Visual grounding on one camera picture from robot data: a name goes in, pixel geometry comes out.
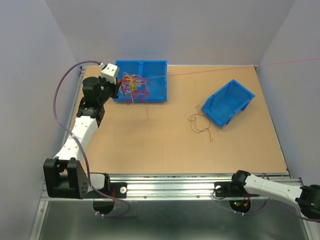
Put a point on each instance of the aluminium left rail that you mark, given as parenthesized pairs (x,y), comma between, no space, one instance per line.
(71,115)

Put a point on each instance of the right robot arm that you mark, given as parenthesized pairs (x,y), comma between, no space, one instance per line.
(244,185)

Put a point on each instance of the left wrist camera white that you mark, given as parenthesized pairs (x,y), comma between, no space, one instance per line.
(109,72)

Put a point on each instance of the blue bin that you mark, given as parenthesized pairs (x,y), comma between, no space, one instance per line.
(131,88)
(155,73)
(223,105)

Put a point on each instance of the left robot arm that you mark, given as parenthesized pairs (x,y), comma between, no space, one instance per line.
(64,174)

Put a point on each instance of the aluminium rail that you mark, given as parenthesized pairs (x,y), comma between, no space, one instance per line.
(71,115)
(138,188)

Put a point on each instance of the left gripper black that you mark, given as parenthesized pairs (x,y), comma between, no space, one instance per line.
(114,87)

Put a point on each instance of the aluminium front rail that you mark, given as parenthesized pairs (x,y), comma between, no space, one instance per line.
(138,188)

